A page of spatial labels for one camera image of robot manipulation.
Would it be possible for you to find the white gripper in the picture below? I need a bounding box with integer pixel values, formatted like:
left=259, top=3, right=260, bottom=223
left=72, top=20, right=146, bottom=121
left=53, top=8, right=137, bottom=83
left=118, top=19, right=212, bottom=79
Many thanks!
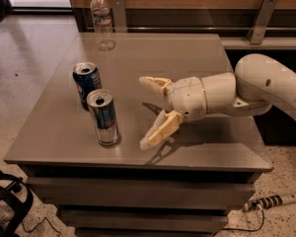
left=139, top=76, right=207, bottom=150

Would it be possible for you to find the redbull can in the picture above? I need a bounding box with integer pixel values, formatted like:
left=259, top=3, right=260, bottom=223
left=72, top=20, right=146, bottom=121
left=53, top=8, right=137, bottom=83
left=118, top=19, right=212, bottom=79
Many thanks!
left=87, top=89, right=119, bottom=146

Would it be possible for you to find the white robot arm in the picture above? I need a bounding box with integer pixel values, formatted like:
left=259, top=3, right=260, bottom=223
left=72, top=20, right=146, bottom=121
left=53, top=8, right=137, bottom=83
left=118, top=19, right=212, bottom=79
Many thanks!
left=139, top=53, right=296, bottom=150

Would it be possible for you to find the blue pepsi can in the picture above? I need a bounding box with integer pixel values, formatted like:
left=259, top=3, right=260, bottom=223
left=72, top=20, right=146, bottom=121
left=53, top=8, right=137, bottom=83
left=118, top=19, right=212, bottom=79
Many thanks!
left=72, top=62, right=102, bottom=111

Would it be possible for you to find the clear plastic water bottle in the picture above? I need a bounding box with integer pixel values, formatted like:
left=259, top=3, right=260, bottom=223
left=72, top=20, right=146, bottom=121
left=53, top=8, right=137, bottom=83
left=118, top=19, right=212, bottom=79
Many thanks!
left=90, top=0, right=115, bottom=51

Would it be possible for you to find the grey drawer cabinet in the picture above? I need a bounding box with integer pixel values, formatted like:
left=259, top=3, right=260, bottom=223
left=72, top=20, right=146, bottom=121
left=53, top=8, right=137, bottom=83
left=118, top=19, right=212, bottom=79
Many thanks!
left=6, top=34, right=272, bottom=237

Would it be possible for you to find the white power strip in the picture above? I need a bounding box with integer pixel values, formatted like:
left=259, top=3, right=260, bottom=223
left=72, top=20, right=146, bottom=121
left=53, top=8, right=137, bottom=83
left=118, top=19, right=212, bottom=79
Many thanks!
left=243, top=194, right=296, bottom=212

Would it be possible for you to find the black chair base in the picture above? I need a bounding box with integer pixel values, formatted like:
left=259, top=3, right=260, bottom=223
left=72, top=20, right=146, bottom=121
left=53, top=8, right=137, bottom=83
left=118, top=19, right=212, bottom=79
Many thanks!
left=0, top=171, right=34, bottom=237

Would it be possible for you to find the horizontal metal rail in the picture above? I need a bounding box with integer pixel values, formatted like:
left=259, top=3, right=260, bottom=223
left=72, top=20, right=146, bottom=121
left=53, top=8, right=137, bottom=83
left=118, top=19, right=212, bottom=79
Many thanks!
left=117, top=27, right=296, bottom=32

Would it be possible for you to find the left metal bracket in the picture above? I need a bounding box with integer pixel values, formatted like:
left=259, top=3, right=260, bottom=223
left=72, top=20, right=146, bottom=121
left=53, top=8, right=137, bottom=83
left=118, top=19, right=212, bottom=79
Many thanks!
left=111, top=0, right=127, bottom=33

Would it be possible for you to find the metal bracket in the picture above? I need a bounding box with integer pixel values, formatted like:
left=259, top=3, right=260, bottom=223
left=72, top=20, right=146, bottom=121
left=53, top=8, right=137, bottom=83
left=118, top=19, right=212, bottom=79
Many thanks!
left=247, top=0, right=278, bottom=45
left=111, top=0, right=127, bottom=33

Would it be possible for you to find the right metal bracket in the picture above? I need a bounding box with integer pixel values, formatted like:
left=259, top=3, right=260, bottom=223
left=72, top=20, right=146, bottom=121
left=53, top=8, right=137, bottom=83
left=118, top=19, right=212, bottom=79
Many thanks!
left=247, top=0, right=278, bottom=45

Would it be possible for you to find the black power cable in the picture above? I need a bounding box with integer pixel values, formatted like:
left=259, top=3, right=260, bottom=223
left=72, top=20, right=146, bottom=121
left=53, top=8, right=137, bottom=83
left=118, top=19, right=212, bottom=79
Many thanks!
left=213, top=208, right=265, bottom=237

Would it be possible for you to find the thin black floor cable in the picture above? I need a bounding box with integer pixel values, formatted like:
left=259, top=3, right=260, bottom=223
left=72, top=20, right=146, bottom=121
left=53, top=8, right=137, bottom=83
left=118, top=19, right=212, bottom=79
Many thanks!
left=20, top=216, right=63, bottom=237

